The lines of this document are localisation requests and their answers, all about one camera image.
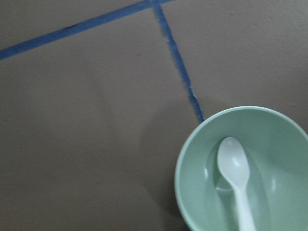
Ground white plastic spoon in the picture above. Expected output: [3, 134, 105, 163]
[217, 137, 256, 231]

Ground green bowl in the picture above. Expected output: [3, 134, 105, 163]
[175, 106, 308, 231]

